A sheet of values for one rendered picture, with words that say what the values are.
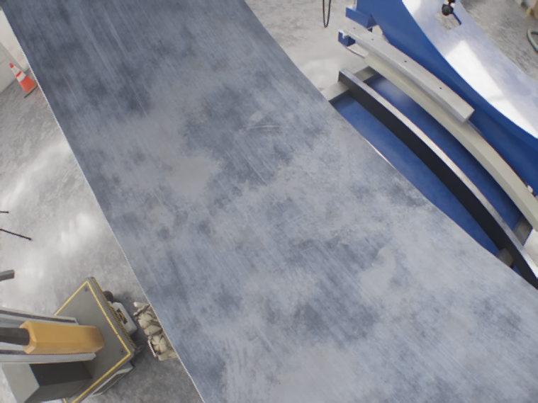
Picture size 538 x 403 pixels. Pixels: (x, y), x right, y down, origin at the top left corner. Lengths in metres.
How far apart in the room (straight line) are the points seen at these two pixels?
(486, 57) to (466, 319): 1.96
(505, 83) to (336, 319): 1.96
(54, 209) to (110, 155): 2.56
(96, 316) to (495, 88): 3.12
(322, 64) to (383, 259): 2.77
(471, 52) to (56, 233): 3.92
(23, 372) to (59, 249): 1.47
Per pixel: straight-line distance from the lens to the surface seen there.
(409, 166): 1.81
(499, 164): 1.97
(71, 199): 3.16
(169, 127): 0.76
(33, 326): 0.84
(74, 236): 2.94
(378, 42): 2.14
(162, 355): 1.32
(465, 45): 2.22
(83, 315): 2.27
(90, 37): 0.94
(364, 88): 1.92
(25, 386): 2.04
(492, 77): 2.15
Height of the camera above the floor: 2.00
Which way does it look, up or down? 66 degrees down
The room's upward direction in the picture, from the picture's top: 14 degrees counter-clockwise
